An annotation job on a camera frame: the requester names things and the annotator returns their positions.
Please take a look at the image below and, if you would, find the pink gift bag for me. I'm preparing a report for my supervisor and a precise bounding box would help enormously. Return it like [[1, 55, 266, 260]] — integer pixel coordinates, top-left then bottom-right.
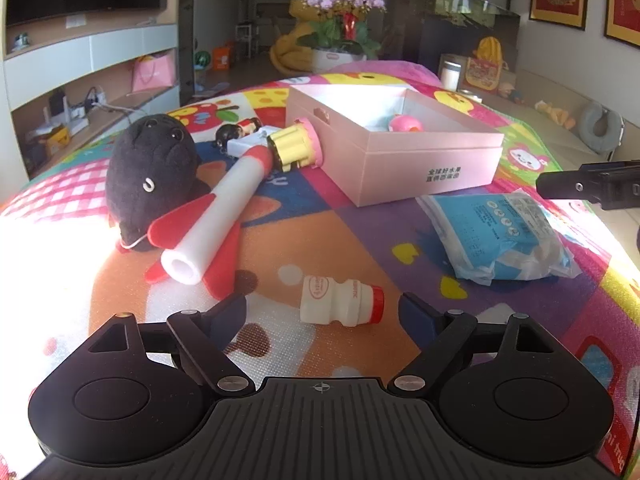
[[131, 52, 177, 92]]

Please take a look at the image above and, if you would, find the white power strip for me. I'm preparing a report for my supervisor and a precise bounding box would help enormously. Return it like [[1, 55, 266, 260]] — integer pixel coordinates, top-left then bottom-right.
[[47, 87, 108, 126]]

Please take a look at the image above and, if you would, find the grey neck pillow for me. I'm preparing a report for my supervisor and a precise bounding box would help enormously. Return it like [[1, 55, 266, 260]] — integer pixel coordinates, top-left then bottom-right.
[[579, 101, 623, 153]]

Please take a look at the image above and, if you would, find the blue white plastic packet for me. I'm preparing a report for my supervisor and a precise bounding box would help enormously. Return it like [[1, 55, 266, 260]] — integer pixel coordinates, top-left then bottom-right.
[[416, 189, 583, 286]]

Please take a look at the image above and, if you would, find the black plush toy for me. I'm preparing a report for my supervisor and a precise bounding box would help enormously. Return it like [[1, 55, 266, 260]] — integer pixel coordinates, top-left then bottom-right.
[[106, 114, 211, 252]]

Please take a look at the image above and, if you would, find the potted purple orchid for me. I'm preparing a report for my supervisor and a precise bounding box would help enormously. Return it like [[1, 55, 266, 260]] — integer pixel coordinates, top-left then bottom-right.
[[295, 0, 388, 73]]

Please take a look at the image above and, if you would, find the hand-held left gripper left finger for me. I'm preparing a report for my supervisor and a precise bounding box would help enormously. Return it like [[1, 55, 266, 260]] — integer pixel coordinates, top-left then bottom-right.
[[85, 292, 256, 396]]

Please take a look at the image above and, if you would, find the yellow pink toy cup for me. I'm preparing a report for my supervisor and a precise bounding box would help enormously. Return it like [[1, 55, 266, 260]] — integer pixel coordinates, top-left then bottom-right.
[[267, 117, 323, 173]]

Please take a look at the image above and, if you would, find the colourful cartoon play mat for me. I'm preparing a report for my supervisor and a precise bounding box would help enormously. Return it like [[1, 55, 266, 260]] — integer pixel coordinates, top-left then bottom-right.
[[0, 60, 640, 480]]

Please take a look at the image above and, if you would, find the large yellow plush toy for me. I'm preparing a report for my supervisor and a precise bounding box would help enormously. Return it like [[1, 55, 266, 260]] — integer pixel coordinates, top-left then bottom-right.
[[270, 0, 321, 76]]

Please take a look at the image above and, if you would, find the yellow cardboard box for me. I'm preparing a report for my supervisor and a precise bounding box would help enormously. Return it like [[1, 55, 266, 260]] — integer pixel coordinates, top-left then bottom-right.
[[27, 127, 71, 158]]

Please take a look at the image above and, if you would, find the pink blanket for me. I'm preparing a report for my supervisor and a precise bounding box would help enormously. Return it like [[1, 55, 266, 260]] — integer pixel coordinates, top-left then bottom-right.
[[327, 59, 443, 86]]

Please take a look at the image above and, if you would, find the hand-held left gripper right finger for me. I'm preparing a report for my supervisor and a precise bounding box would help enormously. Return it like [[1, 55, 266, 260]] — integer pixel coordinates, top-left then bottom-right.
[[390, 291, 563, 397]]

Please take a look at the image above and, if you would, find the pink cardboard box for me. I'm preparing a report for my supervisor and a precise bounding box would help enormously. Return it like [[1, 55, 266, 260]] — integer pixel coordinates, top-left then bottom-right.
[[285, 83, 505, 207]]

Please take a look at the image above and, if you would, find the white tumbler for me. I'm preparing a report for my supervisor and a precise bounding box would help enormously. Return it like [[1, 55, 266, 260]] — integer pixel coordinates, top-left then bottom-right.
[[439, 54, 468, 92]]

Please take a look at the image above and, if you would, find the white wooden wall cabinet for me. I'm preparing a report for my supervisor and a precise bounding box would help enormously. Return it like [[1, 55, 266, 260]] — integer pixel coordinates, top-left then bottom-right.
[[0, 0, 181, 181]]

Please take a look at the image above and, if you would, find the white bottle red cap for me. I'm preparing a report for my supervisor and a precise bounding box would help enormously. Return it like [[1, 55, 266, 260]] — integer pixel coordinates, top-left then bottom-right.
[[300, 275, 386, 328]]

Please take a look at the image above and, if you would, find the white stool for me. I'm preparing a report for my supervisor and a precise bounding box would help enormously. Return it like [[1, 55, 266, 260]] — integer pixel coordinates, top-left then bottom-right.
[[235, 22, 256, 58]]

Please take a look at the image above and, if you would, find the yellow red bag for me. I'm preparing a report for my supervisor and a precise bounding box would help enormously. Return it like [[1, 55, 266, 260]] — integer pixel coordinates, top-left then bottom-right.
[[466, 36, 508, 92]]

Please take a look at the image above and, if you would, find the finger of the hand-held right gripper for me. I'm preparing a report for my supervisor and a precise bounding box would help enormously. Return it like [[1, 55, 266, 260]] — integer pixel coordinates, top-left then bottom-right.
[[536, 161, 640, 211]]

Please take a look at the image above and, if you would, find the dark glass cabinet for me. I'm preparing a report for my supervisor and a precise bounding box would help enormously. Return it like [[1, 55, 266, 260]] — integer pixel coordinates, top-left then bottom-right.
[[400, 0, 521, 81]]

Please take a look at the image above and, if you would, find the beige sofa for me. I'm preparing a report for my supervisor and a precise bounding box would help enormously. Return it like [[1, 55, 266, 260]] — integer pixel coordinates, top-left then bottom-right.
[[500, 67, 640, 196]]

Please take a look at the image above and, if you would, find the white red foam rocket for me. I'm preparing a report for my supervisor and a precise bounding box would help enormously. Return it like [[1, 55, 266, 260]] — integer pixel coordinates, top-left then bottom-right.
[[145, 145, 276, 301]]

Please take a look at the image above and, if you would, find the black-haired small figurine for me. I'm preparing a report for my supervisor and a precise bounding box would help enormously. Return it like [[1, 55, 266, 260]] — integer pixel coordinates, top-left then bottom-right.
[[215, 123, 246, 153]]

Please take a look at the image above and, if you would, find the small white box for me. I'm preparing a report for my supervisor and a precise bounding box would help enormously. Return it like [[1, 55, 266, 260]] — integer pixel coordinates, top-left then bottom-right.
[[227, 127, 273, 158]]

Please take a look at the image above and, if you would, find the small plush toy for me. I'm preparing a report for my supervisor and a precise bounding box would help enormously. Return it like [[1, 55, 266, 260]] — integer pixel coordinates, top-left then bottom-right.
[[535, 100, 576, 128]]

